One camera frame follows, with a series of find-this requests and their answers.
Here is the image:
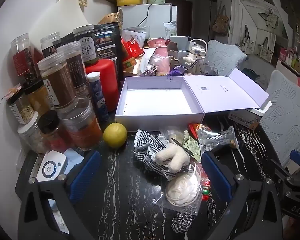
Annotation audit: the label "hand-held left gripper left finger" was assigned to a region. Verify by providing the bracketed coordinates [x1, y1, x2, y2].
[17, 151, 102, 240]

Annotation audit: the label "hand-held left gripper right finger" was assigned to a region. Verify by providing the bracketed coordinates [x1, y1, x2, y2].
[201, 151, 283, 240]

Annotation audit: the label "bagged white fabric flower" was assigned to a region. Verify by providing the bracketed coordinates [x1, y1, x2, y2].
[152, 162, 203, 215]

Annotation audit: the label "silver snack packet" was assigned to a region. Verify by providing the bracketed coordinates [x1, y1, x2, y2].
[197, 126, 239, 155]

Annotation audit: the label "green snack packet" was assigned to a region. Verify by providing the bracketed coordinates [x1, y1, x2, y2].
[182, 132, 201, 162]

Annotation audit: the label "white plush toy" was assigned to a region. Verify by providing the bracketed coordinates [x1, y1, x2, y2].
[156, 144, 190, 173]

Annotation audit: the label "red gold candy packet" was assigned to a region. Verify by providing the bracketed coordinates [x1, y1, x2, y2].
[189, 123, 212, 140]

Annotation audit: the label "small dark gingham scrunchie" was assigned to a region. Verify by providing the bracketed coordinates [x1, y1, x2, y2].
[172, 212, 194, 233]

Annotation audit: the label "clear zip bag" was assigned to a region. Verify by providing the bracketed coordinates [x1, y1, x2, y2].
[160, 126, 188, 145]

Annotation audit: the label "gingham lace scrunchie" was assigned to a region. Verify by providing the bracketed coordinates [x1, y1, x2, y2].
[134, 129, 190, 180]

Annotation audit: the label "lavender gift box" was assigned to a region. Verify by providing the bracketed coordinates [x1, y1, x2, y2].
[115, 67, 270, 132]

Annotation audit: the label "light blue card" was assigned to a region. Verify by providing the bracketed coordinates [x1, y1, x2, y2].
[64, 148, 84, 170]

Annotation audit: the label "white round charger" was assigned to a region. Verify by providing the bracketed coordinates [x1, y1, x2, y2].
[36, 151, 67, 182]

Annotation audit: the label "grey quilted chair pad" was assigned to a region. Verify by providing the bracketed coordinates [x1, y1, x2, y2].
[259, 70, 300, 168]

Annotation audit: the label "wide clear jar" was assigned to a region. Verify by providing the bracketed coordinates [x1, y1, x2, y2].
[57, 96, 103, 150]

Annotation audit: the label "yellow lemon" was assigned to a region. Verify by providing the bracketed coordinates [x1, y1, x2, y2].
[103, 122, 127, 148]

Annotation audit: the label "black lid spice jar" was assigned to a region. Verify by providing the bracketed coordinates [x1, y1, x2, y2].
[37, 110, 68, 153]

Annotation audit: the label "orange white medicine box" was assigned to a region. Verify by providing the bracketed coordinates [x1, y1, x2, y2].
[227, 110, 263, 130]

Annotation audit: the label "white blue open box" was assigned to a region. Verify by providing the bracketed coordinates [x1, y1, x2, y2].
[249, 100, 272, 117]

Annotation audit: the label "white lid jar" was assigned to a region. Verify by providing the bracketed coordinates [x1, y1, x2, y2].
[17, 111, 47, 154]

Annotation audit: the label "blue tablet tube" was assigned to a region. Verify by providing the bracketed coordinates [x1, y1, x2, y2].
[87, 72, 110, 122]

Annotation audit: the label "yellow powder jar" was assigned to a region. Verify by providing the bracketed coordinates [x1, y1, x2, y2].
[24, 80, 50, 115]

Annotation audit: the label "seed jar pink lid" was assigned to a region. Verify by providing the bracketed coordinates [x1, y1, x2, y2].
[6, 85, 34, 124]

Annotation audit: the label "dark bag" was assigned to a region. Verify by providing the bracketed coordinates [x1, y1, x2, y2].
[242, 67, 268, 85]

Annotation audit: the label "row of bottles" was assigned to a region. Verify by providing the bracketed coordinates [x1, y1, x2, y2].
[277, 45, 300, 80]

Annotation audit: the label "red canister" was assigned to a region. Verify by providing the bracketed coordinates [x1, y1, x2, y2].
[85, 59, 119, 112]

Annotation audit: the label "dark label jar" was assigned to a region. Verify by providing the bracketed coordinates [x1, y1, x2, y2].
[57, 42, 88, 95]

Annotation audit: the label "glass mug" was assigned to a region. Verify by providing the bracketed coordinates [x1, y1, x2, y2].
[199, 61, 219, 75]

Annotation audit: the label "purple yarn tassel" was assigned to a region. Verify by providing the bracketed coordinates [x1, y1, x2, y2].
[169, 65, 185, 77]

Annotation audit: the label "cream tote bag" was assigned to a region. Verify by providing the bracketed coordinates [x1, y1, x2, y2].
[257, 36, 277, 60]
[241, 25, 254, 54]

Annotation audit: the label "orange box green label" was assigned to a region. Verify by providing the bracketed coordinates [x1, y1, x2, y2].
[122, 57, 138, 74]

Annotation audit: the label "small white bear figure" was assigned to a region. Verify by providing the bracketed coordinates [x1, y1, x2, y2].
[182, 54, 198, 67]

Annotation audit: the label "grey quilted cushion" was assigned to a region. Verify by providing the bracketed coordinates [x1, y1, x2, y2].
[205, 40, 248, 77]

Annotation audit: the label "beige mug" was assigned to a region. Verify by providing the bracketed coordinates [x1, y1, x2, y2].
[169, 56, 181, 68]

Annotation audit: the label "clear bag pink contents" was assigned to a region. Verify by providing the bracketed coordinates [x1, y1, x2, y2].
[150, 54, 171, 76]

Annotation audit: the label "dark berry jar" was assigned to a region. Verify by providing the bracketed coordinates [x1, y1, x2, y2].
[73, 24, 98, 64]

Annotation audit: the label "red label jar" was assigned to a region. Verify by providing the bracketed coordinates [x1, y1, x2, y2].
[10, 33, 38, 80]

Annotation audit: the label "black foil pouch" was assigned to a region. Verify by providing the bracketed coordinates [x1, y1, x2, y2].
[94, 22, 123, 80]

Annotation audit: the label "black label jar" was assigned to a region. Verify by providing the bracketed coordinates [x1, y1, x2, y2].
[40, 32, 63, 58]

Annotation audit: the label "red paper packet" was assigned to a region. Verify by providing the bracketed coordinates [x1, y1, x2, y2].
[121, 37, 145, 60]

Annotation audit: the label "white open carton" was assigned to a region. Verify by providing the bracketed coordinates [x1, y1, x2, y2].
[169, 36, 190, 58]

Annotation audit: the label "pink paper cup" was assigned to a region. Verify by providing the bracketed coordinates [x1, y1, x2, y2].
[147, 38, 170, 58]

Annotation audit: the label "white printed paper sheet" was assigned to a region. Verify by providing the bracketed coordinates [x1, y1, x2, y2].
[121, 29, 148, 47]

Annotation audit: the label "brown patterned tote bag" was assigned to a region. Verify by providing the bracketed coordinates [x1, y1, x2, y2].
[212, 5, 230, 36]

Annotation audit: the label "green white pouch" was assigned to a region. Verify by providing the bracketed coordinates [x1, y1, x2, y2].
[163, 21, 177, 37]

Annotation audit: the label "white foam board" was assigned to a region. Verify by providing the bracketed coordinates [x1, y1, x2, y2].
[30, 0, 89, 45]

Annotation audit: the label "white mini fridge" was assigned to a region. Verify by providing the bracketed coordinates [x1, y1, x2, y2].
[117, 4, 177, 45]

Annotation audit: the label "black power cable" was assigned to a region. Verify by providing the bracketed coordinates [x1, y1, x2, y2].
[137, 4, 153, 28]

